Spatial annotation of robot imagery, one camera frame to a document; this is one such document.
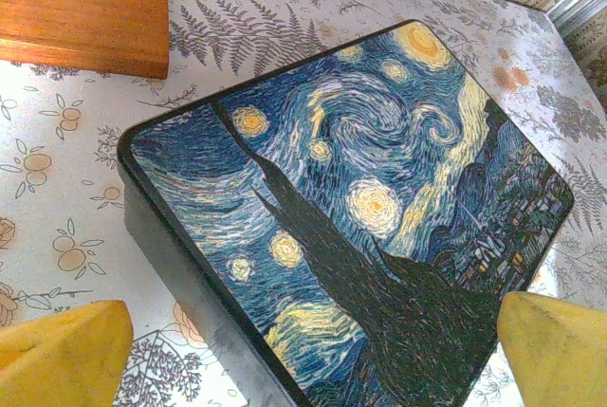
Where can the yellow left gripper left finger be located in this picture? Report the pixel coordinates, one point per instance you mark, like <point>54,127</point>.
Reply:
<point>61,359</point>

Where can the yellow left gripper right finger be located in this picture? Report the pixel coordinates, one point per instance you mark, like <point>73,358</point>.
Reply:
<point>559,355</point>

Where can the starry night painted tin box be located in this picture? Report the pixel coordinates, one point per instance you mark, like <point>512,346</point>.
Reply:
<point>332,189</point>

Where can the gold rack with wooden base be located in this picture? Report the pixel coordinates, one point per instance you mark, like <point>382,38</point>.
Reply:
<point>85,8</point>

